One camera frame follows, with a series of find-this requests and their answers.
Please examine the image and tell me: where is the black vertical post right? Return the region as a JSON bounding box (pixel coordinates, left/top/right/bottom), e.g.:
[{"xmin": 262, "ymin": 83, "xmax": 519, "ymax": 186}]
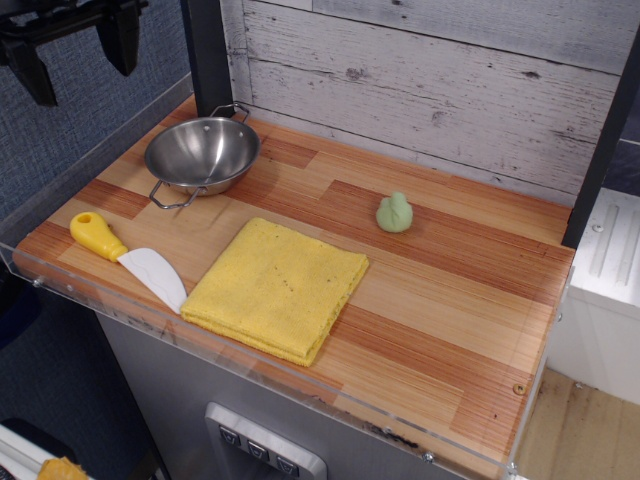
[{"xmin": 561, "ymin": 0, "xmax": 640, "ymax": 249}]

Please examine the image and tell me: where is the white ridged cabinet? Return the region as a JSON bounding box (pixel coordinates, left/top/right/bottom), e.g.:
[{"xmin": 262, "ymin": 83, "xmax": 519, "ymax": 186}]
[{"xmin": 547, "ymin": 188, "xmax": 639, "ymax": 404}]

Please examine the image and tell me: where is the yellow object bottom left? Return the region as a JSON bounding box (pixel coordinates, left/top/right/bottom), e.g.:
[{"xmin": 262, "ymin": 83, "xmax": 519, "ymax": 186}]
[{"xmin": 36, "ymin": 457, "xmax": 89, "ymax": 480}]

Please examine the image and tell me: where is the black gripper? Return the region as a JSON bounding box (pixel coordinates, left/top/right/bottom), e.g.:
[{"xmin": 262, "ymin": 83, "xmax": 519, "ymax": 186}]
[{"xmin": 1, "ymin": 1, "xmax": 149, "ymax": 107}]

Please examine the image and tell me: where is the black vertical post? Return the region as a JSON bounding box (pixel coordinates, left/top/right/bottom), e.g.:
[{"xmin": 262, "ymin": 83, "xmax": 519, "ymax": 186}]
[
  {"xmin": 181, "ymin": 0, "xmax": 233, "ymax": 116},
  {"xmin": 561, "ymin": 0, "xmax": 640, "ymax": 249}
]

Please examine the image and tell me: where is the black vertical post left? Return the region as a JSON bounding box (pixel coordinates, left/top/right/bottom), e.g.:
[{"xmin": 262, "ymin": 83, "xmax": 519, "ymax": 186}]
[{"xmin": 181, "ymin": 0, "xmax": 233, "ymax": 116}]

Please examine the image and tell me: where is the green toy vegetable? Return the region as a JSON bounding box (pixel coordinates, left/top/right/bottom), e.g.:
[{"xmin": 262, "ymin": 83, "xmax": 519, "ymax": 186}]
[{"xmin": 376, "ymin": 192, "xmax": 413, "ymax": 233}]

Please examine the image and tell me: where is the yellow handled white plastic knife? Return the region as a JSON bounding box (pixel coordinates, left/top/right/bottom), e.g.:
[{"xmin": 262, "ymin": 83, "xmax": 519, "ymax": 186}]
[{"xmin": 69, "ymin": 212, "xmax": 187, "ymax": 314}]

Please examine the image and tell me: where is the clear acrylic table guard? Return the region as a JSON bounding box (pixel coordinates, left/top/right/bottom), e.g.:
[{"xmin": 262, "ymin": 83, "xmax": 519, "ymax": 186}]
[{"xmin": 2, "ymin": 91, "xmax": 573, "ymax": 479}]

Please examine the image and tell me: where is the stainless steel bowl with handles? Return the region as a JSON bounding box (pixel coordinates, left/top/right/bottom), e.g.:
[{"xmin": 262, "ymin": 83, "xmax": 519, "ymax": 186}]
[{"xmin": 144, "ymin": 101, "xmax": 262, "ymax": 210}]

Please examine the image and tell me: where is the yellow napkin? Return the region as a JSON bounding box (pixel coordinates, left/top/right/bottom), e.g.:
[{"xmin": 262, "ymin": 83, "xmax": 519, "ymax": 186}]
[{"xmin": 181, "ymin": 218, "xmax": 369, "ymax": 367}]

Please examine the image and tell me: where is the silver dispenser panel with buttons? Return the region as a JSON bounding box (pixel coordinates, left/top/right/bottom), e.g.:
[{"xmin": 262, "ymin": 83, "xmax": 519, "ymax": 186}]
[{"xmin": 205, "ymin": 402, "xmax": 328, "ymax": 479}]

